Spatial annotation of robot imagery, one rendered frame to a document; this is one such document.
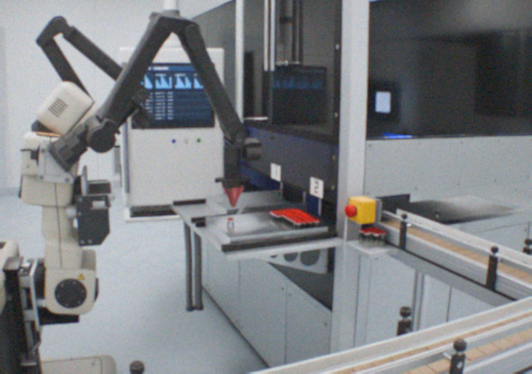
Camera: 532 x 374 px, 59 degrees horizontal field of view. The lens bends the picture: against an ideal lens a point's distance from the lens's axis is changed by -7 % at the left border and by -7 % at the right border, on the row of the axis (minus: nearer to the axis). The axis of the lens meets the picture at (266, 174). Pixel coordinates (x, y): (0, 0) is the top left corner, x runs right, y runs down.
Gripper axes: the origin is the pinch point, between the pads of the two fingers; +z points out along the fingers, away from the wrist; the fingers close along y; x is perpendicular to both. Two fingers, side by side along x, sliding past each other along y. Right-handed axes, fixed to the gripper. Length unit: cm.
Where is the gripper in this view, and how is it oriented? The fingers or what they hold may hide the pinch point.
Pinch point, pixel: (233, 204)
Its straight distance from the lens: 167.9
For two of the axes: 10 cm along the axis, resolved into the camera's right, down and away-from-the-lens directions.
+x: -6.2, -1.5, 7.7
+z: 0.1, 9.8, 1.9
